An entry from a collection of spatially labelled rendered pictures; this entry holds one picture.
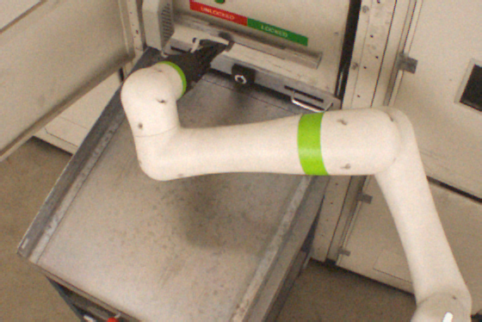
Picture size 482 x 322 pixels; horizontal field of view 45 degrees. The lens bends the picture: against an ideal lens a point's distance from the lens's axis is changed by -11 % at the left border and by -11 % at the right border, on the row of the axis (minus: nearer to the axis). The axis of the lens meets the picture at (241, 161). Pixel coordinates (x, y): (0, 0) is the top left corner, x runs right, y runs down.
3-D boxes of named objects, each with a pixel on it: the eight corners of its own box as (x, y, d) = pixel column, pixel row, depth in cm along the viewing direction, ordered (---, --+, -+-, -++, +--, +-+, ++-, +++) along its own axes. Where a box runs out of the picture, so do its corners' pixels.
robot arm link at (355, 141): (407, 168, 118) (403, 104, 117) (397, 177, 106) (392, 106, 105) (320, 172, 125) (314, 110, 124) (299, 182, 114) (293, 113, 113)
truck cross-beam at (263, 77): (338, 114, 166) (341, 101, 161) (157, 50, 177) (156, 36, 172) (344, 101, 168) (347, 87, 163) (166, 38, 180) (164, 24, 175)
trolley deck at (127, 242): (238, 370, 137) (238, 365, 132) (22, 261, 151) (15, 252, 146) (345, 145, 170) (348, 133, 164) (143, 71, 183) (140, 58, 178)
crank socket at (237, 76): (250, 89, 169) (250, 77, 165) (230, 81, 170) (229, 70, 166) (255, 81, 170) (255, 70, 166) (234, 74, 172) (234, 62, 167)
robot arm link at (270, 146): (310, 103, 121) (293, 125, 112) (320, 161, 126) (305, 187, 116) (146, 119, 136) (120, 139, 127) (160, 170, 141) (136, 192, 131)
